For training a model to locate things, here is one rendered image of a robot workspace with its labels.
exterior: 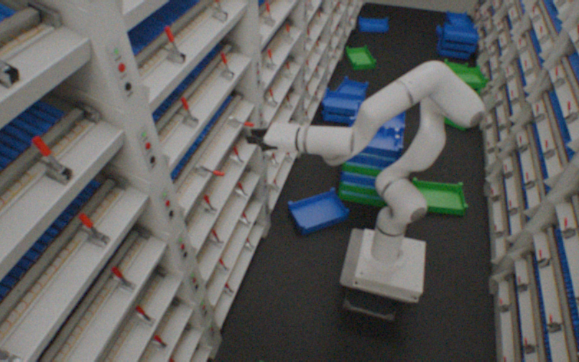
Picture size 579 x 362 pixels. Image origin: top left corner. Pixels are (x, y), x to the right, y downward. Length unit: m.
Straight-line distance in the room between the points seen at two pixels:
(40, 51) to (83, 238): 0.40
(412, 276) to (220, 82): 1.10
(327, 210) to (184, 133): 1.38
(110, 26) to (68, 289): 0.51
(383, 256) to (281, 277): 0.62
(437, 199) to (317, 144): 1.53
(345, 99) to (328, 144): 1.99
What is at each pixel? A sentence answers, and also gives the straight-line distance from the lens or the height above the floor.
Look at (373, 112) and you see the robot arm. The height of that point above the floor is 1.14.
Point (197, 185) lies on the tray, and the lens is 1.27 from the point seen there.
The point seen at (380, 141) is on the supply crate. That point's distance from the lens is 2.23.
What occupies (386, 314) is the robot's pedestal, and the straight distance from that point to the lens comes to 2.01.
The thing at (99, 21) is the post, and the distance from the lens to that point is 0.80.
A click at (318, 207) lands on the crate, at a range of 2.37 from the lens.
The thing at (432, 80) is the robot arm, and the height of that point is 1.20.
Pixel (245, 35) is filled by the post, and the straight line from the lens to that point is 1.45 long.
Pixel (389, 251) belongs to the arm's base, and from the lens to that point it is 1.68.
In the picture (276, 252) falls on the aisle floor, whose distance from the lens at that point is 2.17.
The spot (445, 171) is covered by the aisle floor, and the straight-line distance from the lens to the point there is 2.78.
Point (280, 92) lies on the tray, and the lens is 2.01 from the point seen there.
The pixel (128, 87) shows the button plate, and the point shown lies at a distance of 0.86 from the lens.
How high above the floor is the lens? 1.80
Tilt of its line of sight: 46 degrees down
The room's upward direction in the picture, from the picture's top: straight up
